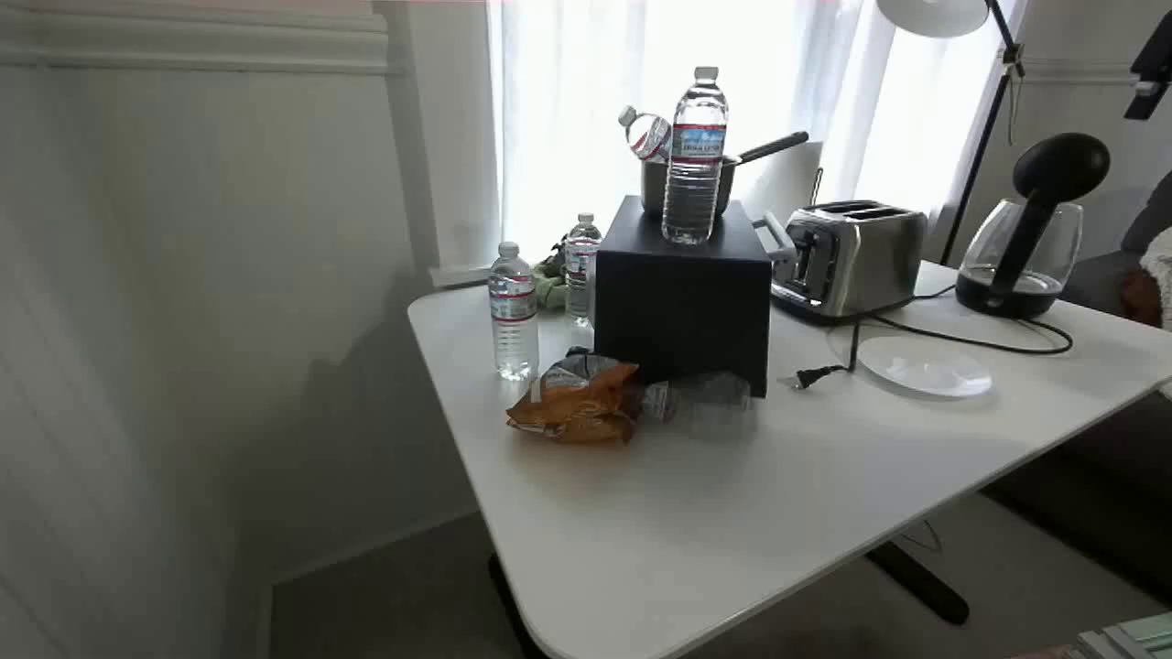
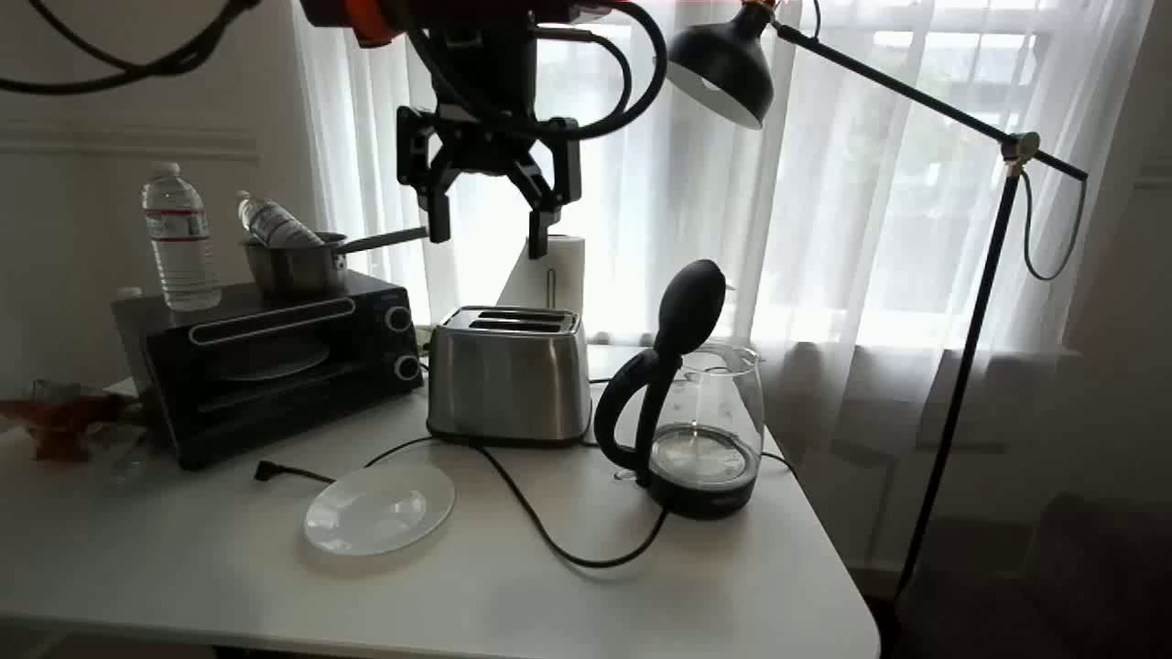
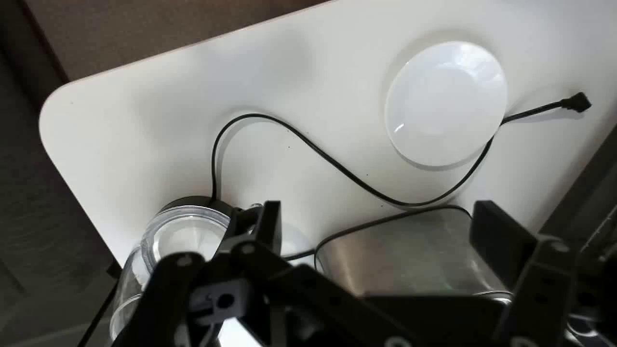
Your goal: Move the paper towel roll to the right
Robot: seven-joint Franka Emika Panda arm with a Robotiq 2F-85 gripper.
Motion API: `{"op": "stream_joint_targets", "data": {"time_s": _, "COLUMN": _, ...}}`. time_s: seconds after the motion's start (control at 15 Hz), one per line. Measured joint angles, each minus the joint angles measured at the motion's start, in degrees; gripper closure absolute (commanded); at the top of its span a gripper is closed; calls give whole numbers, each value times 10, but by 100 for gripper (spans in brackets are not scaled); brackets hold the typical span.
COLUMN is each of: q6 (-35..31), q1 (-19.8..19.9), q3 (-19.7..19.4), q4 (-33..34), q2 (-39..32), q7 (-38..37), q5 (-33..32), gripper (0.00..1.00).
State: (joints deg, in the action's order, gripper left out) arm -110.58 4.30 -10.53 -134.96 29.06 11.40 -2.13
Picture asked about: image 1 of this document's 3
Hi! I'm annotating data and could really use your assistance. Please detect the green item behind bottles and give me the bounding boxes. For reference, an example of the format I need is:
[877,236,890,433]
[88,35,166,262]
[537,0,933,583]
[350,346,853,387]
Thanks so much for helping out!
[535,250,568,316]

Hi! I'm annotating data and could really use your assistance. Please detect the black power cable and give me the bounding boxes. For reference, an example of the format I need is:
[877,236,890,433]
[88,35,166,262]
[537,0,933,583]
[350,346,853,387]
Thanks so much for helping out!
[790,283,1079,396]

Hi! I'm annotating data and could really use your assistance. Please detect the white plate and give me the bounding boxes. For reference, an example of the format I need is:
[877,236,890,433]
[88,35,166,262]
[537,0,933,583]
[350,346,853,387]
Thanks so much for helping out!
[857,337,992,399]

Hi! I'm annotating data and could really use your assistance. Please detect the orange snack bag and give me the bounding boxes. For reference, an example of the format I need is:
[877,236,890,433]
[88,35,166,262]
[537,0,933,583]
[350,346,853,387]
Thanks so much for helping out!
[504,346,640,444]

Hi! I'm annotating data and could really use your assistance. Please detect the dark saucepan with handle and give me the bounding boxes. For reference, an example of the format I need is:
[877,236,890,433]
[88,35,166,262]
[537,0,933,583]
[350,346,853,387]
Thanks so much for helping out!
[640,130,809,221]

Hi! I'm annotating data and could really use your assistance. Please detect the crumpled clear plastic wrap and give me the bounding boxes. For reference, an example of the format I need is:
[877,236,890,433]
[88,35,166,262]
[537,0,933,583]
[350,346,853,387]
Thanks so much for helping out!
[640,374,751,426]

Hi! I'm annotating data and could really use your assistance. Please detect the white floor lamp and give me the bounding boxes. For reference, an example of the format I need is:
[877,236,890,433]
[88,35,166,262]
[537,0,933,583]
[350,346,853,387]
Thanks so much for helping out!
[878,0,1028,262]

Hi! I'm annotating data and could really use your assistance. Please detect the black box stand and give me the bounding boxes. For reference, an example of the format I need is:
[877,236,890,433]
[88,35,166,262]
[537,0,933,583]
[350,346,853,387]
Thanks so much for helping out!
[593,195,774,396]

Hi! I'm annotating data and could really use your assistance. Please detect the water bottle behind box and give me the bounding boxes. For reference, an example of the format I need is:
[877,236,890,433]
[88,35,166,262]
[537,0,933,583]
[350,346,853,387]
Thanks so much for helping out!
[563,212,601,334]

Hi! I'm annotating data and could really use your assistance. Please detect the tall water bottle on box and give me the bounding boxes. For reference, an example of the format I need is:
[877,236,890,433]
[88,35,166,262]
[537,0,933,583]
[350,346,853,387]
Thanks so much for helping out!
[662,64,728,245]

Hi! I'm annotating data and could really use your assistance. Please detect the silver toaster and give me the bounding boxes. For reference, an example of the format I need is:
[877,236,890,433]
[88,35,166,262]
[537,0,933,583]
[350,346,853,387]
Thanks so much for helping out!
[753,201,928,327]

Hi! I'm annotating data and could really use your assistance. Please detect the water bottle in pot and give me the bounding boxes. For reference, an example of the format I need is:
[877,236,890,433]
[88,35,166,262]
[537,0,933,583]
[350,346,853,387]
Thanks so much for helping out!
[620,106,670,161]

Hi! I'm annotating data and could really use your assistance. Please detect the water bottle at table left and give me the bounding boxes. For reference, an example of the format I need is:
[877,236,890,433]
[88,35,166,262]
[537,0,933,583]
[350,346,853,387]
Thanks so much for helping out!
[487,241,537,380]

